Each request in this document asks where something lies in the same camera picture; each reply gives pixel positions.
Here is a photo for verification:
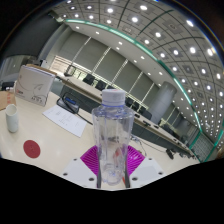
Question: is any long curved conference desk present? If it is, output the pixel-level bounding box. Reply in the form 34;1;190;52
26;63;198;158

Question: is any group of ceiling lights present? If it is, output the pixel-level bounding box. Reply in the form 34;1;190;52
63;0;224;148

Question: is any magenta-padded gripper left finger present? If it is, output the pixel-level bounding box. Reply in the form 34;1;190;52
62;145;100;189

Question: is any white printed paper sheet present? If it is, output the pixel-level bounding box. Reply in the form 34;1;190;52
42;104;88;138

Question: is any white copy paper box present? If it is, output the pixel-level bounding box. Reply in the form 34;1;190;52
13;64;56;108

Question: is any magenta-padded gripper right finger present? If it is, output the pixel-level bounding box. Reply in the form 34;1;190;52
125;145;165;189

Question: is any black desk phone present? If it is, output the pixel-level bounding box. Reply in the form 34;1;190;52
56;93;81;114

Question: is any row of black office chairs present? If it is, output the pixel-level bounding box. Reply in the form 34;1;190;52
82;73;188;141

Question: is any white ceramic mug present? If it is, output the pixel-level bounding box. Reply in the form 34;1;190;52
4;103;20;134

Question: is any clear plastic water bottle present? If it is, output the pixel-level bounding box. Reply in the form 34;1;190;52
91;88;136;187

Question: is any flat round red coaster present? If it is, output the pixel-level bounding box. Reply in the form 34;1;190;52
22;139;42;159

